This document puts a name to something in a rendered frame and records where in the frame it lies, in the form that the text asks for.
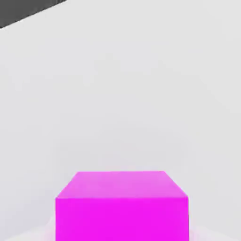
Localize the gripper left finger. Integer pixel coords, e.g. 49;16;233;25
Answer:
11;214;56;241

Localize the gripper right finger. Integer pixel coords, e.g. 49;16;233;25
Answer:
188;216;231;241

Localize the small magenta cube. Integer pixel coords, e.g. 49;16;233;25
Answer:
55;170;189;241

